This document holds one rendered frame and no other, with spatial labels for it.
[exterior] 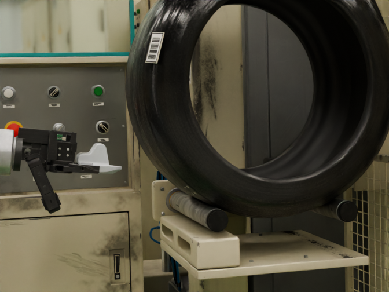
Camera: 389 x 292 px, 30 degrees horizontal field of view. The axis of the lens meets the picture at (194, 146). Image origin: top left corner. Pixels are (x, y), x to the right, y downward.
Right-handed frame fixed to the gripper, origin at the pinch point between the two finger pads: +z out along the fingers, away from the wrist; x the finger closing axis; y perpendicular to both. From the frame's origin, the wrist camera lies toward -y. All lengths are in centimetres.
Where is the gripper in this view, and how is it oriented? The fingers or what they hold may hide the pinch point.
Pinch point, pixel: (114, 171)
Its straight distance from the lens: 148.3
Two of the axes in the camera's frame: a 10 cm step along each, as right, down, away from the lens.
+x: -2.5, -0.4, 9.7
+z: 9.6, 0.8, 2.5
